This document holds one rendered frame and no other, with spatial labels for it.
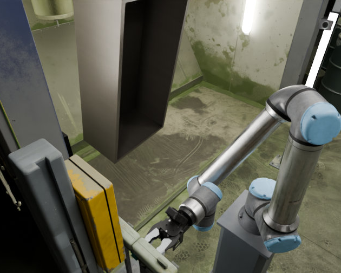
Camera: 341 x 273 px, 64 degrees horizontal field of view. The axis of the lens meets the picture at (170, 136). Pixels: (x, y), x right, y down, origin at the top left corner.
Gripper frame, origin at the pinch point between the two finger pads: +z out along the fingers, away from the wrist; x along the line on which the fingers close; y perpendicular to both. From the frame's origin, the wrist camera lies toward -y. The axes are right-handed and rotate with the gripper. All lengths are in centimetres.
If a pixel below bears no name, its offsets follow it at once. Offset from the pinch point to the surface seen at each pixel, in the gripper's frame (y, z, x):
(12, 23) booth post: -60, 1, 47
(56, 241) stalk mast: -37.5, 22.7, -3.4
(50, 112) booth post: -31, -1, 47
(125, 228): -5.0, 1.1, 8.3
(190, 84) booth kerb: 97, -245, 175
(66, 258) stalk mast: -31.2, 22.4, -3.5
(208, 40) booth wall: 42, -274, 172
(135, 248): -4.8, 3.4, 1.2
